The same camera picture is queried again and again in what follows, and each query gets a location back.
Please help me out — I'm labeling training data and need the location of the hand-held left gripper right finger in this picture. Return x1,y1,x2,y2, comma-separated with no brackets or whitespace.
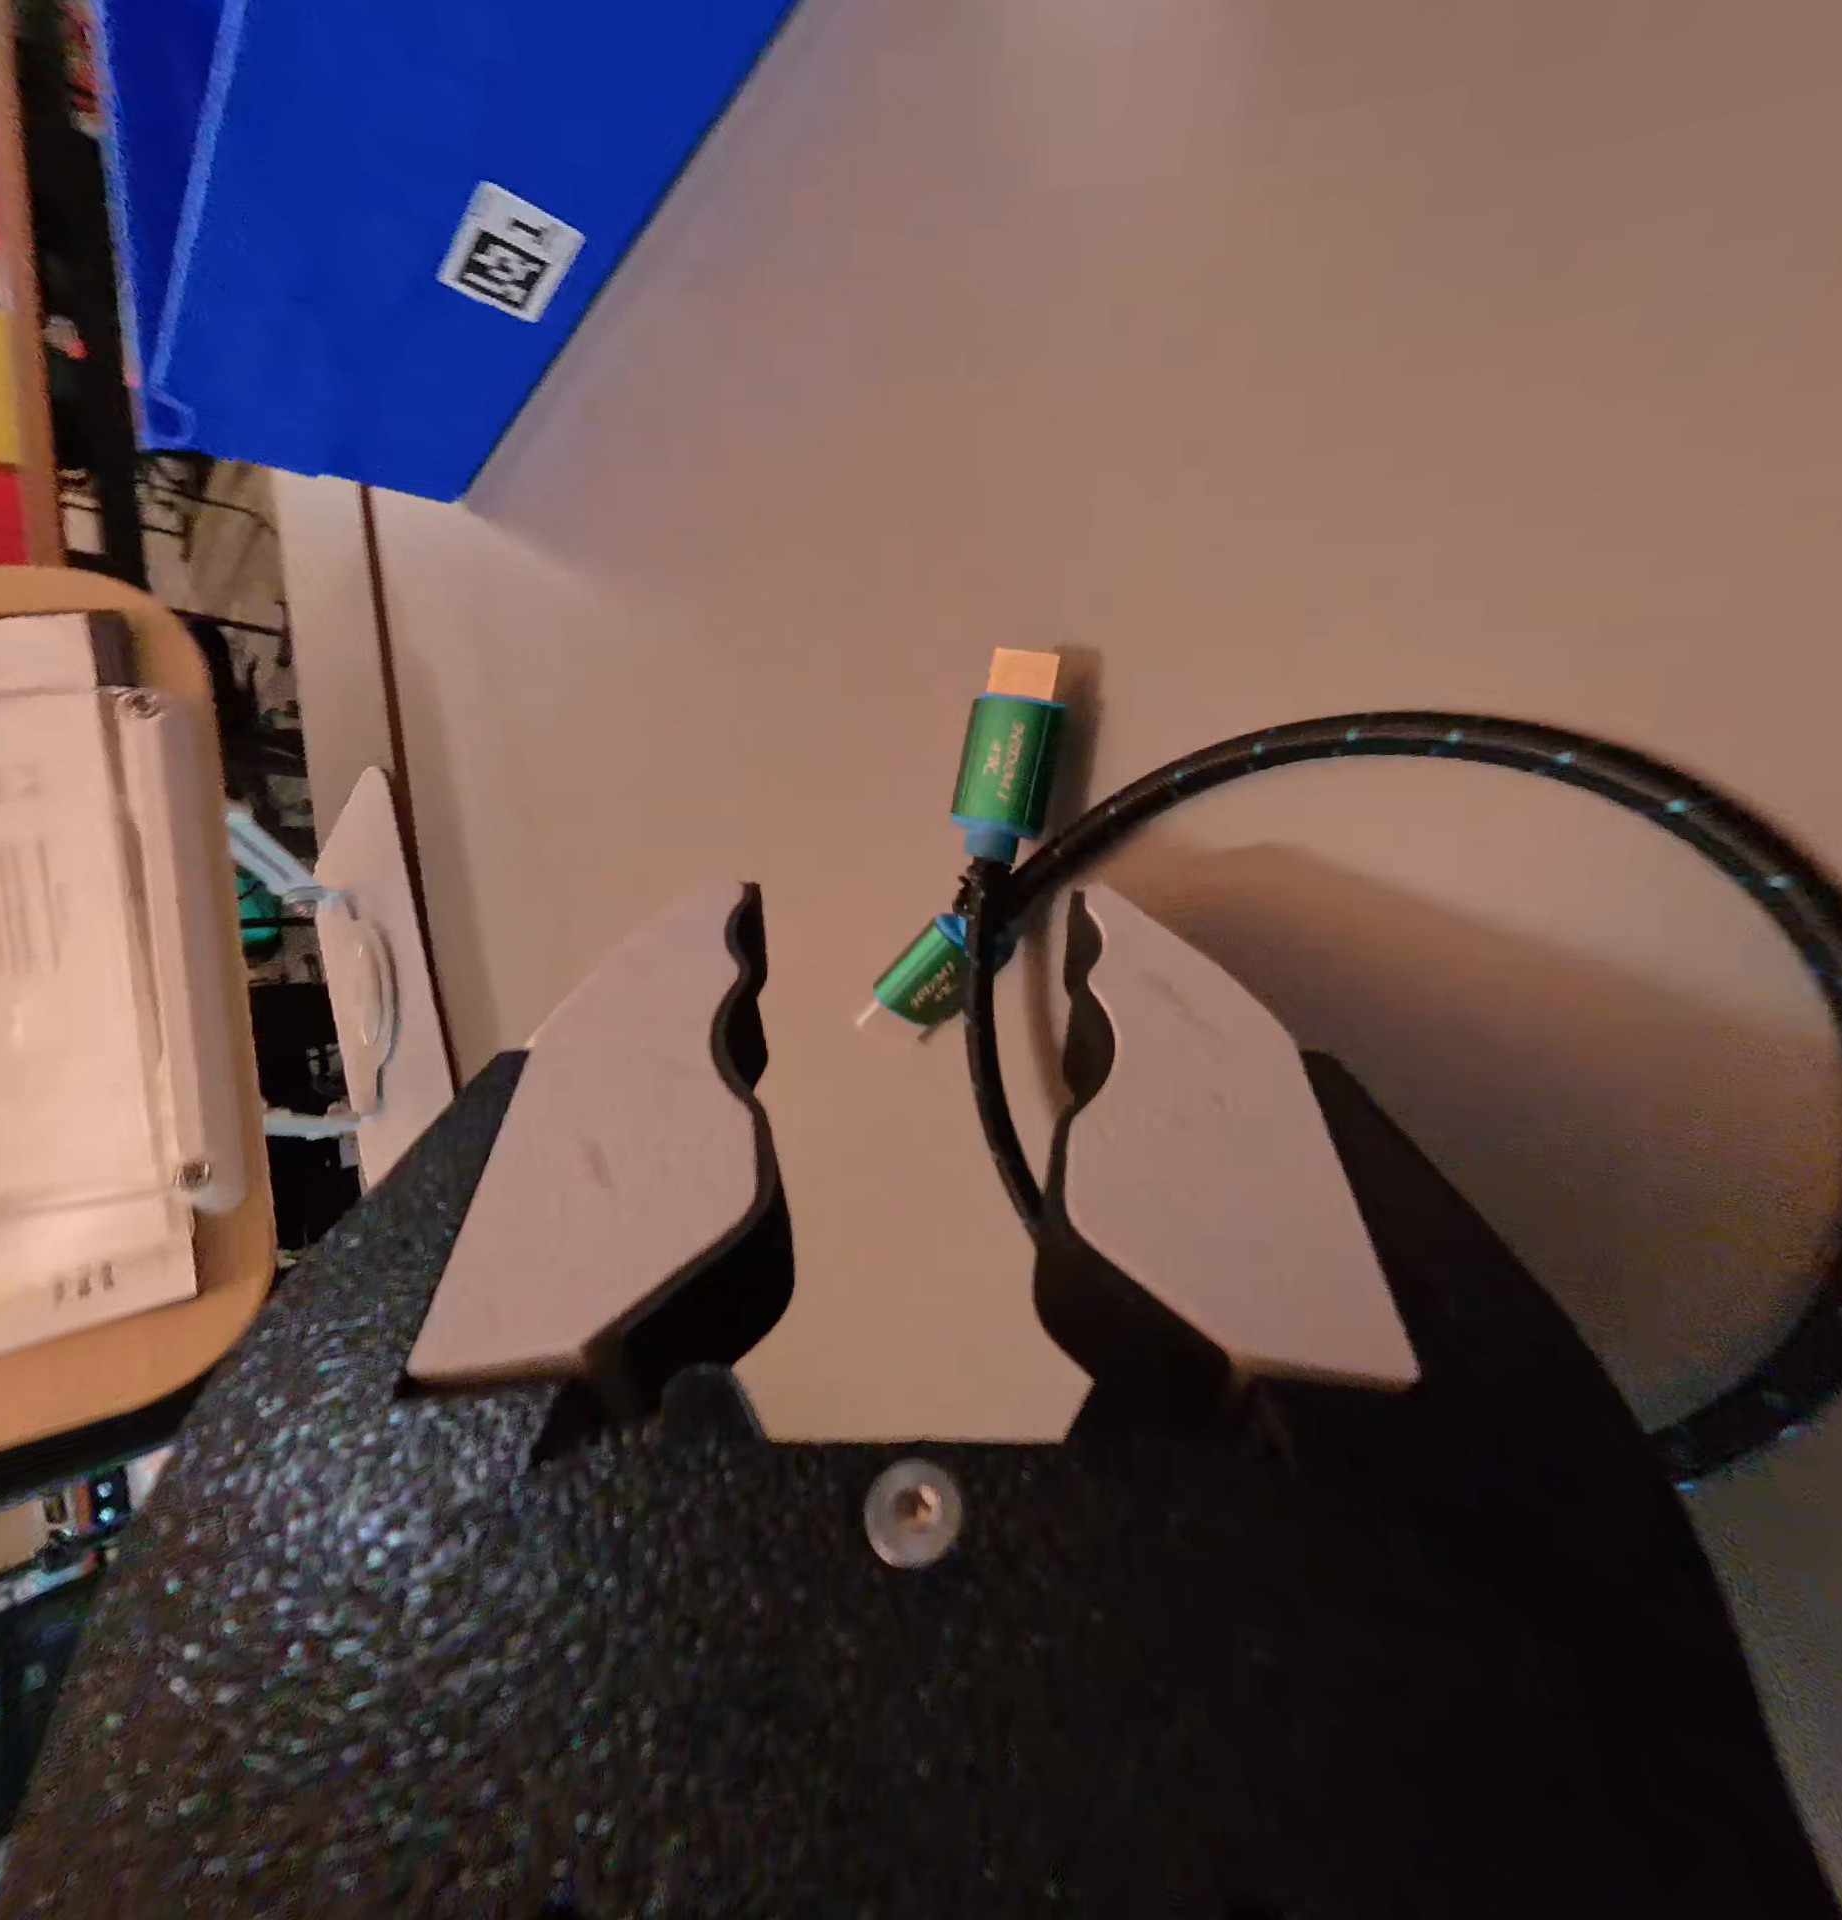
1029,885,1423,1401

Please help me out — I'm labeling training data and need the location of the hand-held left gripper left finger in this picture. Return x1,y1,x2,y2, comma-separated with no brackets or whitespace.
404,879,797,1428

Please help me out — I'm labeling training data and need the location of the braided cable with green plugs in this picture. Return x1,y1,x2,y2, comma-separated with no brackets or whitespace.
857,645,1842,1488

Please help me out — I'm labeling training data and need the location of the white stand base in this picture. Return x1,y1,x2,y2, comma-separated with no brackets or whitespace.
307,765,459,1194

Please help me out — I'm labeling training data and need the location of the wooden document stand board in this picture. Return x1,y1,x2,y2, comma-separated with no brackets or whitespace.
0,563,281,1510

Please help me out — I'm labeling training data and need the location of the clear acrylic document holder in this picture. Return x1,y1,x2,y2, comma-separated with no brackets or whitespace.
0,612,204,1368

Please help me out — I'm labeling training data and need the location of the blue plastic bin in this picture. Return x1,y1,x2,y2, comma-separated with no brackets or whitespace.
102,0,804,504

